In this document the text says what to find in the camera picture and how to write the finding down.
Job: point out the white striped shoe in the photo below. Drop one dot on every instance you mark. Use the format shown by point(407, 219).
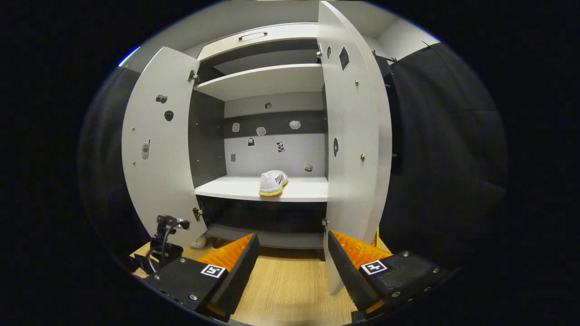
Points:
point(271, 183)

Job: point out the white cabinet drawer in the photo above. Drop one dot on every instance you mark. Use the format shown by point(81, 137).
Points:
point(281, 34)

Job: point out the white shoe cabinet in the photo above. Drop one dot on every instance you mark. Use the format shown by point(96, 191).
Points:
point(226, 188)

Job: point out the white cabinet door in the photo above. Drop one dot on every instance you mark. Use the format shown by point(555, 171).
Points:
point(154, 181)
point(358, 190)

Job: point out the yellow book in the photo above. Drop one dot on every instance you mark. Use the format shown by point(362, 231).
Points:
point(376, 237)

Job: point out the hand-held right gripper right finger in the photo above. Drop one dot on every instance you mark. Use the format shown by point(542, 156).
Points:
point(346, 274)

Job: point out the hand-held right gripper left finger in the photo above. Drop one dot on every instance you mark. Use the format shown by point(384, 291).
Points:
point(238, 276)

